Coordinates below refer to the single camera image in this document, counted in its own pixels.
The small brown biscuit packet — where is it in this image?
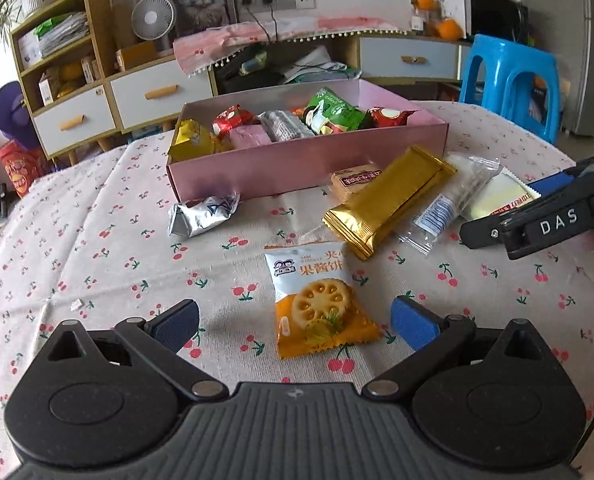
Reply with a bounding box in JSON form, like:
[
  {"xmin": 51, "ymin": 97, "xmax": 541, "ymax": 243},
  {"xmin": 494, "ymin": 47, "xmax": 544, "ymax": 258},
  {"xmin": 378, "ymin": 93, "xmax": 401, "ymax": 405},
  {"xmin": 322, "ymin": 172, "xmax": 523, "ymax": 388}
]
[{"xmin": 331, "ymin": 164, "xmax": 382, "ymax": 203}]

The cherry print tablecloth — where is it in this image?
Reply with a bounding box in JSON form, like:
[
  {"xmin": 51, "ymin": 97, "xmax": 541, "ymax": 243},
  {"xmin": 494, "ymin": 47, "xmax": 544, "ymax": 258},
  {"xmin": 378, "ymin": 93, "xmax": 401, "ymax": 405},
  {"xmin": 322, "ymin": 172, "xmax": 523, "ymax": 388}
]
[{"xmin": 0, "ymin": 133, "xmax": 594, "ymax": 479}]

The red printed bag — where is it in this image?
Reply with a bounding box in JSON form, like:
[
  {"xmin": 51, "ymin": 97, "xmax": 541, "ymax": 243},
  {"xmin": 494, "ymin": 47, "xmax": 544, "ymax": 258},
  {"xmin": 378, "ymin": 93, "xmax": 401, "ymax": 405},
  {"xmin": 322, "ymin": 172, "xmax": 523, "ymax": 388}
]
[{"xmin": 0, "ymin": 140, "xmax": 47, "ymax": 197}]

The wooden TV cabinet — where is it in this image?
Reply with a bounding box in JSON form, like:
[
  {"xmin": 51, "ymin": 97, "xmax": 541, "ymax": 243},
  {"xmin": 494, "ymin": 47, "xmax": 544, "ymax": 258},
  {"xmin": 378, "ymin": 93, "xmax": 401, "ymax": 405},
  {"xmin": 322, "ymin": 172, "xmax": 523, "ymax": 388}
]
[{"xmin": 10, "ymin": 0, "xmax": 469, "ymax": 159}]

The green snack packet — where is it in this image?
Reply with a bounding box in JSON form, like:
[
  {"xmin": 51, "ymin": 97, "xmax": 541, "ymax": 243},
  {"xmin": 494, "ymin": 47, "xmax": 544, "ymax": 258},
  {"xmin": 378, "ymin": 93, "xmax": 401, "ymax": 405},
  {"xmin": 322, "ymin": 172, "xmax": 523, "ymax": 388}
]
[{"xmin": 303, "ymin": 87, "xmax": 367, "ymax": 136}]

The silver blue snack packet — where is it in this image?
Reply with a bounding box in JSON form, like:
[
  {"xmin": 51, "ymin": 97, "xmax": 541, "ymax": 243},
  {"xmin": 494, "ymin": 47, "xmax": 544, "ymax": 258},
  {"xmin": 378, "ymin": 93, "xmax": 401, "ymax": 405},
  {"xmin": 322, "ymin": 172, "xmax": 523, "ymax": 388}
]
[{"xmin": 167, "ymin": 193, "xmax": 241, "ymax": 240}]

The pink snack packet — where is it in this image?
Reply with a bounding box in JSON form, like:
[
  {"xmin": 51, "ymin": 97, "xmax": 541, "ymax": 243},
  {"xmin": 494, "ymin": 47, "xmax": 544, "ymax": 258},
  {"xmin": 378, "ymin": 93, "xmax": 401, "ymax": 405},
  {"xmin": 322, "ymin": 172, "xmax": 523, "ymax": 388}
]
[{"xmin": 229, "ymin": 125, "xmax": 272, "ymax": 150}]

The purple hat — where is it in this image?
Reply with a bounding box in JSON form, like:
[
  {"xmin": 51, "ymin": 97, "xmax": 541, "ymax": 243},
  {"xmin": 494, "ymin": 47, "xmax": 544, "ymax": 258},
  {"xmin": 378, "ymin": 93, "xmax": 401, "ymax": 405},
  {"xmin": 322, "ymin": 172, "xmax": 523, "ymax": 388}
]
[{"xmin": 0, "ymin": 81, "xmax": 40, "ymax": 151}]

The orange fruit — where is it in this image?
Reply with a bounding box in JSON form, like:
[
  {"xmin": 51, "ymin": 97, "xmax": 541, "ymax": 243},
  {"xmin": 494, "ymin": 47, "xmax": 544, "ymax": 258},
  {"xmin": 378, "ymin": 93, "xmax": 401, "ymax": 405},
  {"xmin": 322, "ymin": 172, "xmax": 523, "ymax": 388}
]
[
  {"xmin": 411, "ymin": 0, "xmax": 437, "ymax": 11},
  {"xmin": 435, "ymin": 18, "xmax": 464, "ymax": 41}
]

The orange fruit upper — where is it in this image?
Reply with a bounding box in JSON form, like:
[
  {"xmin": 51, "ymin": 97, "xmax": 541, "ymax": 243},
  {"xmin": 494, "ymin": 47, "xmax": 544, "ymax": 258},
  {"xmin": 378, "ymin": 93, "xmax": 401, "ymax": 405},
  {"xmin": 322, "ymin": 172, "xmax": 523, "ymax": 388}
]
[{"xmin": 411, "ymin": 0, "xmax": 437, "ymax": 11}]

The black microwave oven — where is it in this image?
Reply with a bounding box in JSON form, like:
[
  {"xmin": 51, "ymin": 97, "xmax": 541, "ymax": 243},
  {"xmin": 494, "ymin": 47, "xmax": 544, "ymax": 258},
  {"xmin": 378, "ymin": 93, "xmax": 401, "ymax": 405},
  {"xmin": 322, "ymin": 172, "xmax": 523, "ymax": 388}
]
[{"xmin": 465, "ymin": 0, "xmax": 529, "ymax": 44}]

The stack of papers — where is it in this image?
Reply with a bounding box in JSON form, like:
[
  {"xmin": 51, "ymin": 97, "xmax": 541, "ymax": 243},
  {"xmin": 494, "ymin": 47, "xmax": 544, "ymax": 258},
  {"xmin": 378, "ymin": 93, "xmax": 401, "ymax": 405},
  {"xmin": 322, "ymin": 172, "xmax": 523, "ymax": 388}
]
[{"xmin": 17, "ymin": 12, "xmax": 89, "ymax": 67}]

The yellow snack packet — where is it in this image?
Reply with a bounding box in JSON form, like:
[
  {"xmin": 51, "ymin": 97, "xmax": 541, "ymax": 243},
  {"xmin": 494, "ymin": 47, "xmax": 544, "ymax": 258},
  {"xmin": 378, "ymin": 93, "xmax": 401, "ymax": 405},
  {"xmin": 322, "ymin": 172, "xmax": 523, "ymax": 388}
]
[{"xmin": 168, "ymin": 119, "xmax": 230, "ymax": 162}]

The red white snack packet right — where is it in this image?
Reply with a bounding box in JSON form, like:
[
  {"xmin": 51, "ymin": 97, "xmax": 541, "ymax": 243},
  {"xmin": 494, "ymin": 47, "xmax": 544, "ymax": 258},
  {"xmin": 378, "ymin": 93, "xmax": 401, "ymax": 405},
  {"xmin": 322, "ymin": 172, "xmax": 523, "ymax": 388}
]
[{"xmin": 367, "ymin": 106, "xmax": 415, "ymax": 128}]

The gold foil snack bar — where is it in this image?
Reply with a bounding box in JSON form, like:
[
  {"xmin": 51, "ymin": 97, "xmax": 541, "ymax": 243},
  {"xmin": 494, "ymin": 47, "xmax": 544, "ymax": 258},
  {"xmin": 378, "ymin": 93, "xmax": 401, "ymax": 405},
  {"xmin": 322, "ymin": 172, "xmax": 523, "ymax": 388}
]
[{"xmin": 323, "ymin": 145, "xmax": 457, "ymax": 261}]

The pink cloth on cabinet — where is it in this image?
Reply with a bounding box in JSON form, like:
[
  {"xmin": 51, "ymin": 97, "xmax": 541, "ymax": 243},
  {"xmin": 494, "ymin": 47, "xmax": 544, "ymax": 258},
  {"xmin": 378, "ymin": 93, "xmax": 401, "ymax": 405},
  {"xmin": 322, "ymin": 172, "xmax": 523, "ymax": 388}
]
[{"xmin": 172, "ymin": 15, "xmax": 403, "ymax": 76}]

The orange lotus biscuit packet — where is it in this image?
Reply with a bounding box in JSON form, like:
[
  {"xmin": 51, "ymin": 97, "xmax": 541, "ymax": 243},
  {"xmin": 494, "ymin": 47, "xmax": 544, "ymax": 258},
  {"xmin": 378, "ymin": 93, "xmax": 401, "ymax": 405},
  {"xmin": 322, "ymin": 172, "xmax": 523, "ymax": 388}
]
[{"xmin": 265, "ymin": 242, "xmax": 381, "ymax": 360}]

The pink cardboard snack box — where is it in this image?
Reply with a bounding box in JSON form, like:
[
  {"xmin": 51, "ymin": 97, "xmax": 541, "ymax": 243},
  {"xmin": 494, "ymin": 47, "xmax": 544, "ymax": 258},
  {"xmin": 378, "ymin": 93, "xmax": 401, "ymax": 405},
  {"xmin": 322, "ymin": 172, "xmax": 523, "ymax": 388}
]
[{"xmin": 167, "ymin": 79, "xmax": 449, "ymax": 202}]

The red snack packet left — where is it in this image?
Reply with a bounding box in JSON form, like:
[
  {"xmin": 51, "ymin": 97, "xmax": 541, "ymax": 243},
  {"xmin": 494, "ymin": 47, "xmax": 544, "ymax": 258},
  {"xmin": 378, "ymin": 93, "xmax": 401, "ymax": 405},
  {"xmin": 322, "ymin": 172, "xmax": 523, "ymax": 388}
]
[{"xmin": 212, "ymin": 105, "xmax": 257, "ymax": 138}]

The white red-label snack packet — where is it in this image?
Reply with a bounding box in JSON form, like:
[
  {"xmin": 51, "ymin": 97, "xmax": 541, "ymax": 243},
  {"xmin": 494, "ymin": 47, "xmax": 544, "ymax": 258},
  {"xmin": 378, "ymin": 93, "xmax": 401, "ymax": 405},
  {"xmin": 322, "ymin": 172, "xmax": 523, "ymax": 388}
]
[{"xmin": 462, "ymin": 168, "xmax": 541, "ymax": 221}]

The black box in cabinet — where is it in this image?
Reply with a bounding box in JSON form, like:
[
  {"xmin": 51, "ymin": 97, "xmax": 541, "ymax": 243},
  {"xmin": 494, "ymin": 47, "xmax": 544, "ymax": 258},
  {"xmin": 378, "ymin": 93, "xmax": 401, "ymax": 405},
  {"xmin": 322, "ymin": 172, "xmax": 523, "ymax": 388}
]
[{"xmin": 215, "ymin": 44, "xmax": 285, "ymax": 94}]

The white desk fan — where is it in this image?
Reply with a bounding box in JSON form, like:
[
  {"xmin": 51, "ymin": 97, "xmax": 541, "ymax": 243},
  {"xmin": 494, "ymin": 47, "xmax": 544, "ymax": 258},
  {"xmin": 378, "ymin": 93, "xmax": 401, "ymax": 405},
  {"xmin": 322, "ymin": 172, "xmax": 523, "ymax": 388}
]
[{"xmin": 131, "ymin": 0, "xmax": 175, "ymax": 52}]

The orange fruit lower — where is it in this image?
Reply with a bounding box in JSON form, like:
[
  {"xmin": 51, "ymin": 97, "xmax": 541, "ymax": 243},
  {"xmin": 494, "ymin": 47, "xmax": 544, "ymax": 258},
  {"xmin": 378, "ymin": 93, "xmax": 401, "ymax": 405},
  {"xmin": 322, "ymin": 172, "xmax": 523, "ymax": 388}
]
[{"xmin": 435, "ymin": 18, "xmax": 464, "ymax": 41}]

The blue plastic stool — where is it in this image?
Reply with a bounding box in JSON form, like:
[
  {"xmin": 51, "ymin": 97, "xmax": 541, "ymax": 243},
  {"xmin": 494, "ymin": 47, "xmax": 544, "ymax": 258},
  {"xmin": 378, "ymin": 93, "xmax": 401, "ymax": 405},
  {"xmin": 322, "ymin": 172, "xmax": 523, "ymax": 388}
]
[{"xmin": 460, "ymin": 34, "xmax": 562, "ymax": 144}]

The white grey cookie packet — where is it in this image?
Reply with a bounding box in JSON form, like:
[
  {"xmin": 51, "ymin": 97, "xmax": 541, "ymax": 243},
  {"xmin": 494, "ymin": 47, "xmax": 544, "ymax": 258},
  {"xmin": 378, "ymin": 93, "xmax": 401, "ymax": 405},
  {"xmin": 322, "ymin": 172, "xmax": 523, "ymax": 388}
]
[{"xmin": 258, "ymin": 110, "xmax": 314, "ymax": 142}]

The clear white wafer packet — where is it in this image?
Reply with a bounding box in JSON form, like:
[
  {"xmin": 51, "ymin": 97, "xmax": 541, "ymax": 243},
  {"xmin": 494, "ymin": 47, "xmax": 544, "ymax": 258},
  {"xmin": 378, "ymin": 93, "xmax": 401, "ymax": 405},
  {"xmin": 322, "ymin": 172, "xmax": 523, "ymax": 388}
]
[{"xmin": 395, "ymin": 152, "xmax": 501, "ymax": 256}]

